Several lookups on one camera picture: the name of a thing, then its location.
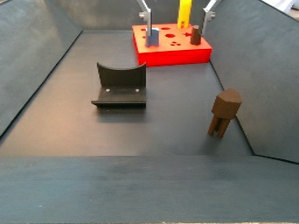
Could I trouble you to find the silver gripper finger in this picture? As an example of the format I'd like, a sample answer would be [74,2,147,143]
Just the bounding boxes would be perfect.
[137,0,153,46]
[201,0,222,35]

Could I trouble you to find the brown three prong peg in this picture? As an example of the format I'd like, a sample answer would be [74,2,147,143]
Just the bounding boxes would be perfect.
[209,88,242,138]

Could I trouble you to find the red peg board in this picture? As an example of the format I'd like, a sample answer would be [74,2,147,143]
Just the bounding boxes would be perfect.
[133,24,213,67]

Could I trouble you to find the yellow peg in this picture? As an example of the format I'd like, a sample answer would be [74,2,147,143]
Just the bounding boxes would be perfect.
[178,0,193,28]

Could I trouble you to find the blue peg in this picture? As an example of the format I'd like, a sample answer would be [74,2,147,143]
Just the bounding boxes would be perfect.
[146,28,159,47]

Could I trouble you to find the brown cylinder peg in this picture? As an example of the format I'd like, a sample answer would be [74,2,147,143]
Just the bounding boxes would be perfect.
[191,25,202,46]

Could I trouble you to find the black curved holder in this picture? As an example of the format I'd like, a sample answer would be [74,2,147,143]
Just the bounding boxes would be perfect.
[91,64,147,107]

